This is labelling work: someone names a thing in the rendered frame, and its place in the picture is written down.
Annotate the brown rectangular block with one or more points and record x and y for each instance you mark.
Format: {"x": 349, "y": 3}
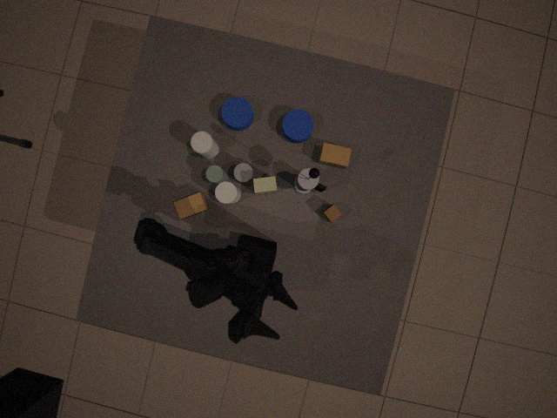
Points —
{"x": 191, "y": 205}
{"x": 335, "y": 155}

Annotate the small brown block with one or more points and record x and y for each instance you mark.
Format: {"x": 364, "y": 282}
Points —
{"x": 332, "y": 213}

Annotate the blue cylinder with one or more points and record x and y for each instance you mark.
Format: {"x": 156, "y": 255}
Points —
{"x": 237, "y": 113}
{"x": 297, "y": 126}

